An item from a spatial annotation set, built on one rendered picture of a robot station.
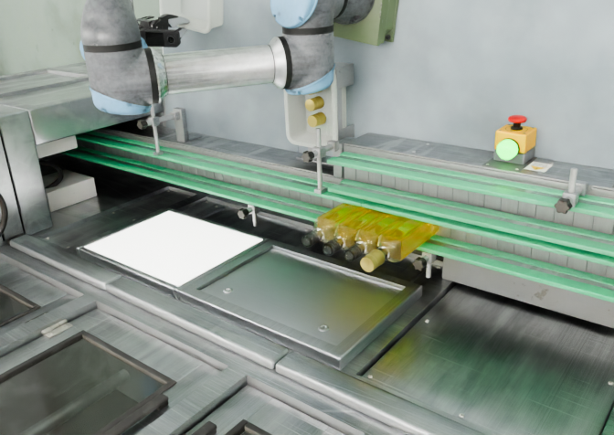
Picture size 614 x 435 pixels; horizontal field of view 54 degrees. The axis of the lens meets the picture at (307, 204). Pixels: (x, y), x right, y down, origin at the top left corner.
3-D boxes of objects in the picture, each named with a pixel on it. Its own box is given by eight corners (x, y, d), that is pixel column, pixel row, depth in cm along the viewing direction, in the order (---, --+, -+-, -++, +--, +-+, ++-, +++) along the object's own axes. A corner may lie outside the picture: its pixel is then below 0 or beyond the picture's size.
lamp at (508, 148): (498, 155, 135) (493, 159, 133) (500, 136, 133) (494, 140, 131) (518, 159, 132) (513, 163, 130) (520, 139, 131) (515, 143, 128)
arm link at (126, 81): (343, 26, 132) (81, 47, 115) (344, 93, 138) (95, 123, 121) (322, 20, 142) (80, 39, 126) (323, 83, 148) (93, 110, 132)
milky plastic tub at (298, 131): (304, 136, 177) (286, 143, 171) (301, 58, 169) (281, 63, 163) (354, 144, 167) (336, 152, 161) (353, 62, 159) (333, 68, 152)
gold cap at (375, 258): (368, 258, 129) (357, 265, 126) (374, 246, 127) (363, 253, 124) (381, 267, 128) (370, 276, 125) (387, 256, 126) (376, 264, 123)
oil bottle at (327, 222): (359, 212, 158) (310, 242, 142) (358, 192, 156) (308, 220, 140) (377, 217, 154) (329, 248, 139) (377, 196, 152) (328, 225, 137)
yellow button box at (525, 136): (504, 152, 141) (492, 160, 136) (507, 121, 139) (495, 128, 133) (534, 156, 137) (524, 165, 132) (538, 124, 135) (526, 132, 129)
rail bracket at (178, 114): (193, 140, 204) (139, 157, 188) (187, 90, 198) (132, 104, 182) (203, 142, 202) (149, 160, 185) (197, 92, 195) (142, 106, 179)
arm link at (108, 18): (68, -13, 111) (91, -24, 155) (79, 47, 116) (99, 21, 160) (132, -16, 114) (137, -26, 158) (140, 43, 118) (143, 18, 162)
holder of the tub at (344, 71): (307, 153, 179) (291, 160, 174) (302, 59, 169) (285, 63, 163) (354, 162, 170) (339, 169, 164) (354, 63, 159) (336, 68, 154)
